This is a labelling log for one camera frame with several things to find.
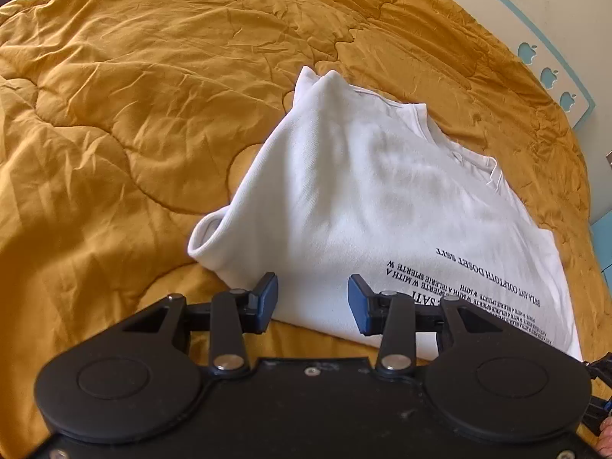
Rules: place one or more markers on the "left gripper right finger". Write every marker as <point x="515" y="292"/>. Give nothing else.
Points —
<point x="391" y="316"/>

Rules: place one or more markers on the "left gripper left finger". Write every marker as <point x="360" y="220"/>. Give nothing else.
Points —
<point x="236" y="313"/>

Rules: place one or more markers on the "white Nevada sweatshirt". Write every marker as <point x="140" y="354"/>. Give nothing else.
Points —
<point x="351" y="183"/>

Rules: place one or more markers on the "person's right hand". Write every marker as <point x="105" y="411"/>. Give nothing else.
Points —
<point x="604" y="442"/>

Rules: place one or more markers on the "mustard yellow quilt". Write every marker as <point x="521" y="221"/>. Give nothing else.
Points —
<point x="123" y="122"/>

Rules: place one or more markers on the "white headboard with apple cutouts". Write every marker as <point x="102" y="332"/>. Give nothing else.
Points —
<point x="512" y="27"/>

